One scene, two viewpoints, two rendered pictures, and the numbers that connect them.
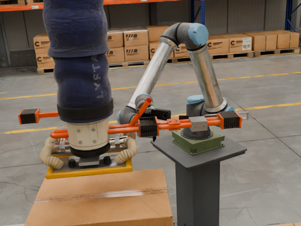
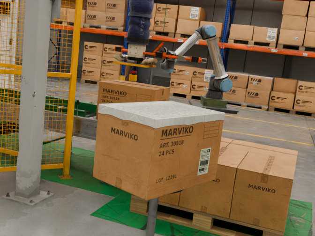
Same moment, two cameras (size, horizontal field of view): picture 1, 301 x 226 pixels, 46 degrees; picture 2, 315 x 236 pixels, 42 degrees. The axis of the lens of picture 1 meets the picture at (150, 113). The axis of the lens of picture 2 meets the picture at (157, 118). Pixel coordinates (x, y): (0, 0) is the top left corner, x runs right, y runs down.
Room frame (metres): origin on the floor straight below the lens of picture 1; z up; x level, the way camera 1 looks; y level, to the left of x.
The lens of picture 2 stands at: (-2.28, -1.57, 1.36)
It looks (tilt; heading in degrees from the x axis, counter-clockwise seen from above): 10 degrees down; 23
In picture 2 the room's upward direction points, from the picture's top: 7 degrees clockwise
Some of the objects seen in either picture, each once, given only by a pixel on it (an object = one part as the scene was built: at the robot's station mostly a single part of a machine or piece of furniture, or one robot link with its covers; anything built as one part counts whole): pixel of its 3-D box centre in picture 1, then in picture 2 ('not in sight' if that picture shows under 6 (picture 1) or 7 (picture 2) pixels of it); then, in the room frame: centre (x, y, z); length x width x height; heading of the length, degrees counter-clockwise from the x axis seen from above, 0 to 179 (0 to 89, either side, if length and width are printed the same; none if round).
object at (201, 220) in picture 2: not in sight; (215, 201); (1.12, -0.78, 0.07); 1.20 x 1.00 x 0.14; 93
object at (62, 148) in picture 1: (90, 145); (135, 58); (1.37, 0.26, 1.20); 0.34 x 0.25 x 0.06; 94
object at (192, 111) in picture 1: (198, 108); (216, 82); (2.27, -0.33, 1.02); 0.17 x 0.15 x 0.18; 43
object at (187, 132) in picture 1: (196, 127); (213, 93); (2.27, -0.32, 0.88); 0.19 x 0.19 x 0.10
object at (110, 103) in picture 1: (85, 105); (138, 40); (1.37, 0.26, 1.38); 0.23 x 0.23 x 0.04
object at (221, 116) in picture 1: (229, 120); (195, 59); (1.41, -0.34, 1.26); 0.08 x 0.07 x 0.05; 94
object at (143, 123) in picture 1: (148, 126); (160, 55); (1.39, 0.01, 1.26); 0.10 x 0.08 x 0.06; 4
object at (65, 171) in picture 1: (89, 164); (131, 62); (1.27, 0.26, 1.16); 0.34 x 0.10 x 0.05; 94
